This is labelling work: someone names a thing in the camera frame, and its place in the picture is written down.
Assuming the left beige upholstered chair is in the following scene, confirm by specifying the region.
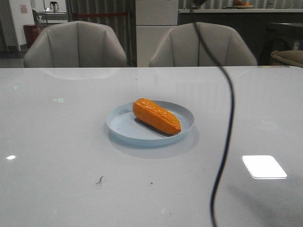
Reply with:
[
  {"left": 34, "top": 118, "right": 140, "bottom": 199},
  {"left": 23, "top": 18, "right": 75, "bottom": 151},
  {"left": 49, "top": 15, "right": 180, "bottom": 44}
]
[{"left": 23, "top": 21, "right": 127, "bottom": 68}]

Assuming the beige upholstered chair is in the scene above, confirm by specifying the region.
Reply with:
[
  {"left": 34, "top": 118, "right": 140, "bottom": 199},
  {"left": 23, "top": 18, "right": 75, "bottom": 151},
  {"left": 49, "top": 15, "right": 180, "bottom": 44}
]
[
  {"left": 23, "top": 21, "right": 127, "bottom": 68},
  {"left": 149, "top": 22, "right": 257, "bottom": 67}
]

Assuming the pink wall notice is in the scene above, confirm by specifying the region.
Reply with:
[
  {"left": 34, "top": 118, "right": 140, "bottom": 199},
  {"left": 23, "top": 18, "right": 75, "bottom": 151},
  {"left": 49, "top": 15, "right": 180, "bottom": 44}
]
[{"left": 20, "top": 4, "right": 27, "bottom": 14}]

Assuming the tan cushion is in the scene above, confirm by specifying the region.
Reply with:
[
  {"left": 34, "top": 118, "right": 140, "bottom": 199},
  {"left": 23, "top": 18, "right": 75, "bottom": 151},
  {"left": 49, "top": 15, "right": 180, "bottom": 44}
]
[{"left": 271, "top": 50, "right": 303, "bottom": 68}]

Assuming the dark counter with light top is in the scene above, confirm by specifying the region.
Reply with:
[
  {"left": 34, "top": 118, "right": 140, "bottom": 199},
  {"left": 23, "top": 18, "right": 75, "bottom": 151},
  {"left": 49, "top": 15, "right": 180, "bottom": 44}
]
[{"left": 178, "top": 9, "right": 303, "bottom": 65}]

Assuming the orange toy corn cob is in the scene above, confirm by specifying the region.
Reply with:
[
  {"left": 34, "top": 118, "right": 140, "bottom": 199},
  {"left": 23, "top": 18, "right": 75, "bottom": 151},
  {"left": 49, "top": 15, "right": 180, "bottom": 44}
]
[{"left": 133, "top": 98, "right": 181, "bottom": 134}]

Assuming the light blue round plate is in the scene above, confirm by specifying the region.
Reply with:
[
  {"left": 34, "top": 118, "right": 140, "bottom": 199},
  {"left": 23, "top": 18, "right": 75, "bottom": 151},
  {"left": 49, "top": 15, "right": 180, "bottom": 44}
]
[{"left": 106, "top": 100, "right": 195, "bottom": 147}]

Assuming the black hanging cable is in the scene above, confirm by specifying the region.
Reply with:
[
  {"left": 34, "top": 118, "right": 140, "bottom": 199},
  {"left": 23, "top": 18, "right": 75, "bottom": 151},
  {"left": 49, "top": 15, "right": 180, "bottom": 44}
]
[{"left": 189, "top": 0, "right": 237, "bottom": 227}]

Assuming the white cabinet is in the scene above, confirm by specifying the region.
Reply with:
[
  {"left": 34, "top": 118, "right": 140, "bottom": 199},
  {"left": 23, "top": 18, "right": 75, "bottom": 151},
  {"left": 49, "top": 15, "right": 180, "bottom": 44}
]
[{"left": 135, "top": 0, "right": 178, "bottom": 67}]

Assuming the red bin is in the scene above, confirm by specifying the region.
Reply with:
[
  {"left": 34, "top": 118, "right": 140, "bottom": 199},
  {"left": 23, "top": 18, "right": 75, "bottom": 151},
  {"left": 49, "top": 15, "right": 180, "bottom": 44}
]
[{"left": 23, "top": 25, "right": 39, "bottom": 48}]

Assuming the right beige upholstered chair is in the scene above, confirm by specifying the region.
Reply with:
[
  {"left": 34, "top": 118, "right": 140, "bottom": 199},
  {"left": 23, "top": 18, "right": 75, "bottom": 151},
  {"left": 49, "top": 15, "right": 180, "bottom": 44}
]
[{"left": 149, "top": 22, "right": 257, "bottom": 67}]

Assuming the fruit bowl on counter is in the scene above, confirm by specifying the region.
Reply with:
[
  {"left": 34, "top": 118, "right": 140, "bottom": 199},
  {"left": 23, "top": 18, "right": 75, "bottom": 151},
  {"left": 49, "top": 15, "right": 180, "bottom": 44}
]
[{"left": 232, "top": 0, "right": 254, "bottom": 9}]

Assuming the red barrier belt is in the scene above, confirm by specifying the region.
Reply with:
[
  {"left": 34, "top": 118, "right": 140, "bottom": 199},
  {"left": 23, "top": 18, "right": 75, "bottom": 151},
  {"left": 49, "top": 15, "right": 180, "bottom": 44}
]
[{"left": 75, "top": 11, "right": 132, "bottom": 18}]

